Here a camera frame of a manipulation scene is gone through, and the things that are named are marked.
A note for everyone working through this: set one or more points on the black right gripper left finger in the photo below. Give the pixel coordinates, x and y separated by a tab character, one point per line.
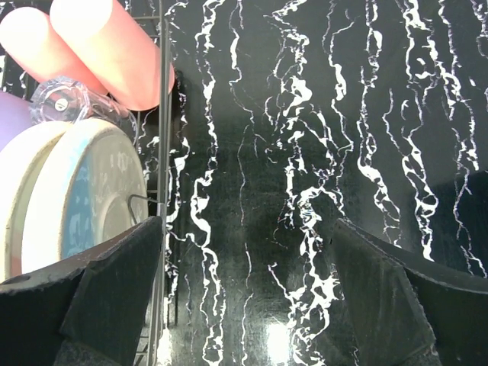
88	309

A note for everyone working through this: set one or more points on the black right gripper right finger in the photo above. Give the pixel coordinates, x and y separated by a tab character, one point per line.
406	310

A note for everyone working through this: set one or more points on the cream and blue plate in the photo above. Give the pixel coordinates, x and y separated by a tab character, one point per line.
80	198

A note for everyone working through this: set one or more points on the cream and pink plate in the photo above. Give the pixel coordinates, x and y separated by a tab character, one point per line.
21	162

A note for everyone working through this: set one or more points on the lilac plastic cup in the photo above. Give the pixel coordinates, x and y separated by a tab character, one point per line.
15	117

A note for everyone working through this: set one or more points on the clear glass cup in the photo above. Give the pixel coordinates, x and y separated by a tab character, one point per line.
68	100

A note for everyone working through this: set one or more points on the pink plastic cup right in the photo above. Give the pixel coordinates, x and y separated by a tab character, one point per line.
114	48

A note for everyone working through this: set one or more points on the pink plastic cup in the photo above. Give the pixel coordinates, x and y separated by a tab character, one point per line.
30	40
114	48

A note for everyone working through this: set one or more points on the pink plastic cup left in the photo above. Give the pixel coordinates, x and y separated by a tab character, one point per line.
30	40

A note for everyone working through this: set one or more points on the black wire dish rack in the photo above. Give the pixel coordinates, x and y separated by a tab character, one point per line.
151	334

